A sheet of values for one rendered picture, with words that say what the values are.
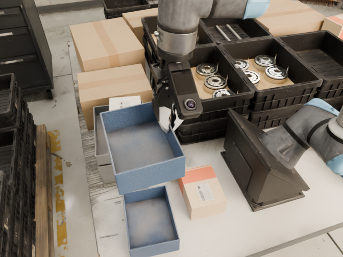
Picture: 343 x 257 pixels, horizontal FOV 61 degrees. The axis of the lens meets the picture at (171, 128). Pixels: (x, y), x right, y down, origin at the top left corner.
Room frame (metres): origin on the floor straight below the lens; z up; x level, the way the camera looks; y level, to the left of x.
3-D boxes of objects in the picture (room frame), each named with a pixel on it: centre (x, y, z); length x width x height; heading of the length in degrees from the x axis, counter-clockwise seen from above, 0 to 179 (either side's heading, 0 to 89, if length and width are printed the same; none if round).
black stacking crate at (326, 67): (1.19, -0.71, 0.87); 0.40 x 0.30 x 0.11; 15
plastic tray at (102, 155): (0.79, 0.19, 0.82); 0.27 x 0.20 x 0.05; 12
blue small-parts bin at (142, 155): (0.46, 0.07, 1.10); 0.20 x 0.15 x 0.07; 19
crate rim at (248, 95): (1.04, -0.13, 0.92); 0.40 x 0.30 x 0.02; 15
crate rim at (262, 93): (1.12, -0.42, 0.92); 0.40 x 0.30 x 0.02; 15
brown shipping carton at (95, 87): (1.06, 0.26, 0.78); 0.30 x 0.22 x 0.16; 107
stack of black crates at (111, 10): (2.73, 0.42, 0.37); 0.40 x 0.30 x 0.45; 108
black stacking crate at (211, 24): (1.50, -0.31, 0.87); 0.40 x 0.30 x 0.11; 15
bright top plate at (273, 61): (1.24, -0.46, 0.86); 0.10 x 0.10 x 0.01
